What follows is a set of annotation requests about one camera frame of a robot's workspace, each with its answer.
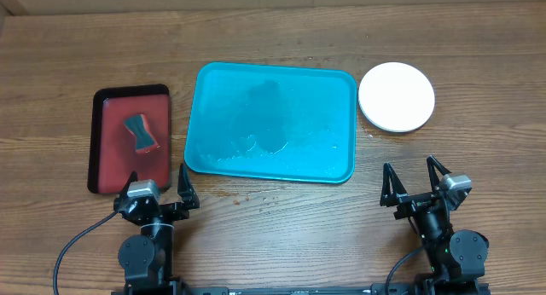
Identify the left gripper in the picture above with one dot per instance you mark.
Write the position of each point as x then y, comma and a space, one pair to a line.
177, 212

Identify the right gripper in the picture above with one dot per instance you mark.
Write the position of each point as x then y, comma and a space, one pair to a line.
392, 193

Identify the red green sponge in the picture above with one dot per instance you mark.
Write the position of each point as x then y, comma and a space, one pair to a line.
138, 126

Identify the white pink plate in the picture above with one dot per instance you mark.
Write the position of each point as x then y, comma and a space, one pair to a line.
396, 97

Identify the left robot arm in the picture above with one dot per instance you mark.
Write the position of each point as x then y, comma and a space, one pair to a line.
147, 258

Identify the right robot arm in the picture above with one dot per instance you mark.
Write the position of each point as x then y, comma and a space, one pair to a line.
456, 258

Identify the red black small tray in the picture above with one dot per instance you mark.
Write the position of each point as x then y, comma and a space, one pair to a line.
112, 146

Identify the teal plastic tray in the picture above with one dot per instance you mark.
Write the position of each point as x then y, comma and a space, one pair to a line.
284, 123

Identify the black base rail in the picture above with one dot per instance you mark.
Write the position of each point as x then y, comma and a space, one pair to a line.
298, 290

